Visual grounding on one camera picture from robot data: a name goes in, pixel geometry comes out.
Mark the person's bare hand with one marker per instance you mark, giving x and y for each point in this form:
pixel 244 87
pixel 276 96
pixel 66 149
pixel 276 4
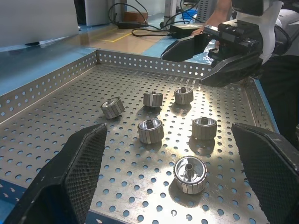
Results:
pixel 209 25

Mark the perforated metal tray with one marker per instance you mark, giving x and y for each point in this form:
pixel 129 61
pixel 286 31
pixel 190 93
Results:
pixel 70 105

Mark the black rectangular device box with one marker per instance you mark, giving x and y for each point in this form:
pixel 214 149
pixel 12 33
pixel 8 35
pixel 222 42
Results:
pixel 184 30

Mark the black power brick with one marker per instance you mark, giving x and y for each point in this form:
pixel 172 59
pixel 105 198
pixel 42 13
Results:
pixel 130 25

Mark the metal rotor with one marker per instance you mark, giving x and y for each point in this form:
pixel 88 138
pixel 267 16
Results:
pixel 112 108
pixel 150 131
pixel 183 96
pixel 204 128
pixel 190 175
pixel 153 99

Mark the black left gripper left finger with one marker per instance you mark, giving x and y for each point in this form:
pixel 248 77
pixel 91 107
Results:
pixel 70 177

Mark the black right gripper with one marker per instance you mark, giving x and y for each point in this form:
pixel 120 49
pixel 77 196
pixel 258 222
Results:
pixel 240 37

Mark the large white panel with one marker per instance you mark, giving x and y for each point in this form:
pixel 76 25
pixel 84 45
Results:
pixel 35 18

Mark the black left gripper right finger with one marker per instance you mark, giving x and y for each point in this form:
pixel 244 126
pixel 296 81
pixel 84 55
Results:
pixel 268 168

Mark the blue plastic crate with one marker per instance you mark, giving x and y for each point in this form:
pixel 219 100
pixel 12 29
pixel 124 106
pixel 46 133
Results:
pixel 190 15

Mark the person's dark trousers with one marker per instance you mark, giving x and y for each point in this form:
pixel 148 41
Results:
pixel 282 93

